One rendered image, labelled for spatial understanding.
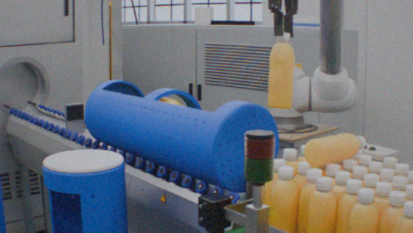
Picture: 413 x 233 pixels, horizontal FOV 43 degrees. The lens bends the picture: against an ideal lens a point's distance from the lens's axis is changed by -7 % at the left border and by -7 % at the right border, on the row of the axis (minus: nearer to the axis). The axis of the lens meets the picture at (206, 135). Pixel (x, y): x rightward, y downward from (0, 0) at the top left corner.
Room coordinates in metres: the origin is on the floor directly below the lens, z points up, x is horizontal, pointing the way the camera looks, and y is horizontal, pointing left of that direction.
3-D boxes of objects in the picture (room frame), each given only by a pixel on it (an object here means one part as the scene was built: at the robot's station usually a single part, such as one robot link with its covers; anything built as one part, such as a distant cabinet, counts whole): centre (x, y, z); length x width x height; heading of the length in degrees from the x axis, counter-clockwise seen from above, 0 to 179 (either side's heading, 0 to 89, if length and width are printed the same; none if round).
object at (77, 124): (2.70, 0.66, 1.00); 0.10 x 0.04 x 0.15; 128
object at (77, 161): (1.77, 0.41, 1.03); 0.28 x 0.28 x 0.01
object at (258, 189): (1.13, -0.11, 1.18); 0.06 x 0.06 x 0.16
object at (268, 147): (1.13, -0.11, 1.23); 0.06 x 0.06 x 0.04
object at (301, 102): (2.46, -0.37, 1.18); 0.18 x 0.16 x 0.22; 79
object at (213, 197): (1.49, -0.03, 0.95); 0.10 x 0.07 x 0.10; 128
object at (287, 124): (2.47, -0.35, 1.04); 0.22 x 0.18 x 0.06; 46
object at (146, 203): (2.48, 0.49, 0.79); 2.17 x 0.29 x 0.34; 38
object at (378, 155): (1.67, -0.51, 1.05); 0.20 x 0.10 x 0.10; 38
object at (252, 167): (1.13, -0.11, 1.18); 0.06 x 0.06 x 0.05
